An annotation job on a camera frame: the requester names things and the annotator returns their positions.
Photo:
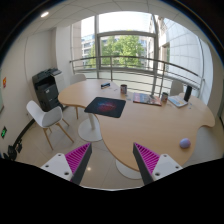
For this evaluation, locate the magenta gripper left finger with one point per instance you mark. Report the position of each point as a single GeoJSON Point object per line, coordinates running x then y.
{"type": "Point", "coordinates": [70, 166]}

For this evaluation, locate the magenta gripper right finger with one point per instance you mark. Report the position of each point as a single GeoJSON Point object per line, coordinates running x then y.
{"type": "Point", "coordinates": [153, 166]}

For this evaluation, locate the lilac computer mouse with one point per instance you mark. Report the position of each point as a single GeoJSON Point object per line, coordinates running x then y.
{"type": "Point", "coordinates": [185, 143]}

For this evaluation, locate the black galaxy mouse pad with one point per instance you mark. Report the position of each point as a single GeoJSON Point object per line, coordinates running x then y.
{"type": "Point", "coordinates": [106, 106]}

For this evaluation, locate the wooden curved table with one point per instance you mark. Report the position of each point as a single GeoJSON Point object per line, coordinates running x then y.
{"type": "Point", "coordinates": [159, 128]}

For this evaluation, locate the white chair wooden legs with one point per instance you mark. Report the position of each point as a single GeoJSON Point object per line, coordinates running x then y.
{"type": "Point", "coordinates": [47, 119]}

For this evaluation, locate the colourful magazine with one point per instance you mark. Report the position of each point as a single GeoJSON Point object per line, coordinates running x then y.
{"type": "Point", "coordinates": [146, 99]}

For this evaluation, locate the small tin can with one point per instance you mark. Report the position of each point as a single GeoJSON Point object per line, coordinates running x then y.
{"type": "Point", "coordinates": [164, 97]}

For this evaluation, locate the black speaker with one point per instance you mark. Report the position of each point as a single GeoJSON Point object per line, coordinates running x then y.
{"type": "Point", "coordinates": [188, 93]}

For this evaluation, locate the white chair at right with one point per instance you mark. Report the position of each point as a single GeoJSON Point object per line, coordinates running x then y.
{"type": "Point", "coordinates": [176, 88]}

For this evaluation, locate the dark coffee mug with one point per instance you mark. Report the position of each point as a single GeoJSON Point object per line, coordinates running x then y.
{"type": "Point", "coordinates": [123, 88]}

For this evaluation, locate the small dark box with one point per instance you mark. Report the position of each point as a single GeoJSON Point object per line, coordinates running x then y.
{"type": "Point", "coordinates": [105, 85]}

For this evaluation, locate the white chair behind table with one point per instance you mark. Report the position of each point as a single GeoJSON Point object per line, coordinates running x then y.
{"type": "Point", "coordinates": [77, 78]}

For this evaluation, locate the black office printer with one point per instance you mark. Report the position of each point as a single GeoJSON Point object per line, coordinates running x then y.
{"type": "Point", "coordinates": [46, 89]}

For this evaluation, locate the metal window railing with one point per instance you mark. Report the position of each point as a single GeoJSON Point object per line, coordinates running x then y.
{"type": "Point", "coordinates": [140, 74]}

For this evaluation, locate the ceiling light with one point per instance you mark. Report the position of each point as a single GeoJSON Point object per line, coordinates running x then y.
{"type": "Point", "coordinates": [44, 14]}

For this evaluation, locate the green wall sign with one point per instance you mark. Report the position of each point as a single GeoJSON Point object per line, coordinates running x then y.
{"type": "Point", "coordinates": [3, 132]}

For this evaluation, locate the red wall sign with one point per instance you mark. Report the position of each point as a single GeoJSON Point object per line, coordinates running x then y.
{"type": "Point", "coordinates": [4, 82]}

